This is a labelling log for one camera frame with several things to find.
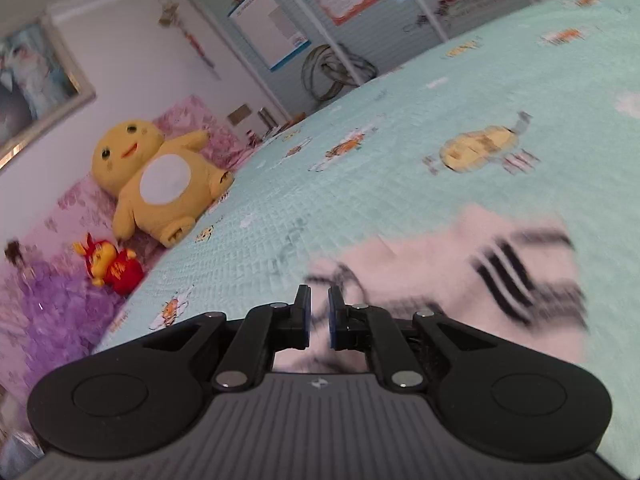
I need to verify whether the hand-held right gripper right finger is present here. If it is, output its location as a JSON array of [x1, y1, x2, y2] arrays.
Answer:
[[327, 286, 498, 392]]

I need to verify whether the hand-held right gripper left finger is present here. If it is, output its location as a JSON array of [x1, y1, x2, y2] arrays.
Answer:
[[142, 285, 313, 392]]

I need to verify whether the white black-striped knit sweater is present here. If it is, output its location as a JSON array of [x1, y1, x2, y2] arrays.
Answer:
[[275, 205, 591, 376]]

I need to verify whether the mint bee-print quilted bedspread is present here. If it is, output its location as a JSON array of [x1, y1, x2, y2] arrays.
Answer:
[[92, 0, 640, 466]]

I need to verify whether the yellow plush toy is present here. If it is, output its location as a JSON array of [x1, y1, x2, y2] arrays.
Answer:
[[91, 119, 235, 248]]

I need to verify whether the red plush toy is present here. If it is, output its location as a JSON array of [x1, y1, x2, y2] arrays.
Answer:
[[74, 232, 146, 295]]

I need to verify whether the purple fluffy cloth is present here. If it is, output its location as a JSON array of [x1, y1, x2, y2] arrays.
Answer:
[[0, 260, 131, 396]]

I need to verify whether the blue-bordered poster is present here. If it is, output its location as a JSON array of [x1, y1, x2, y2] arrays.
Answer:
[[227, 0, 310, 71]]

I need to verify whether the sliding-door wardrobe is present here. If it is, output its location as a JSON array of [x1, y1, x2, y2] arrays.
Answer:
[[172, 0, 586, 121]]

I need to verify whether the red hanging ornament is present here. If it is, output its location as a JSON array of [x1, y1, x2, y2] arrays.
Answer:
[[159, 2, 221, 81]]

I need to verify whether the framed picture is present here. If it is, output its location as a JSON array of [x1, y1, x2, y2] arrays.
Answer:
[[0, 15, 96, 171]]

